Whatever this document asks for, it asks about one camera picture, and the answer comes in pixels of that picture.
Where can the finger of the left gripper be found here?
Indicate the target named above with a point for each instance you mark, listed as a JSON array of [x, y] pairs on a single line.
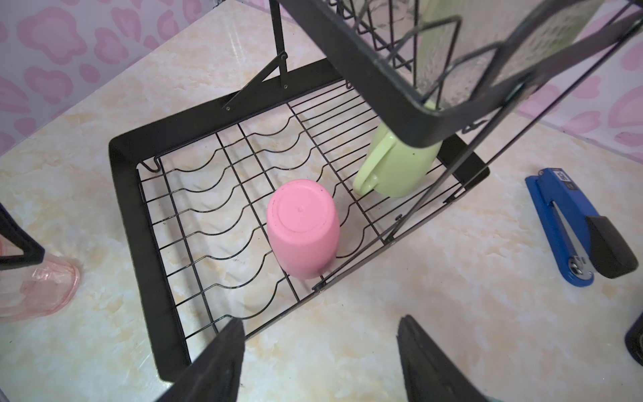
[[33, 252]]

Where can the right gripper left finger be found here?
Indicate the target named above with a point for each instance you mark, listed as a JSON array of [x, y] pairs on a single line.
[[215, 374]]

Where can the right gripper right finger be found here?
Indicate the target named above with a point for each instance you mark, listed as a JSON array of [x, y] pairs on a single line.
[[429, 375]]

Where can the solid pink plastic cup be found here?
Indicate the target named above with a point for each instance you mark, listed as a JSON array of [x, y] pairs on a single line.
[[303, 228]]

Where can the white mug green handle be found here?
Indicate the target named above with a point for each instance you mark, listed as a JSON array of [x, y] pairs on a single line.
[[393, 168]]

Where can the pink transparent cup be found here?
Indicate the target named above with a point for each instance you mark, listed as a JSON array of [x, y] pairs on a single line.
[[37, 291]]

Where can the blue stapler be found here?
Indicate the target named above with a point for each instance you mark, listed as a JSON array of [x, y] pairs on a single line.
[[584, 243]]

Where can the black wire dish rack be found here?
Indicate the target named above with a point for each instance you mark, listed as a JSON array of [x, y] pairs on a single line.
[[193, 188]]

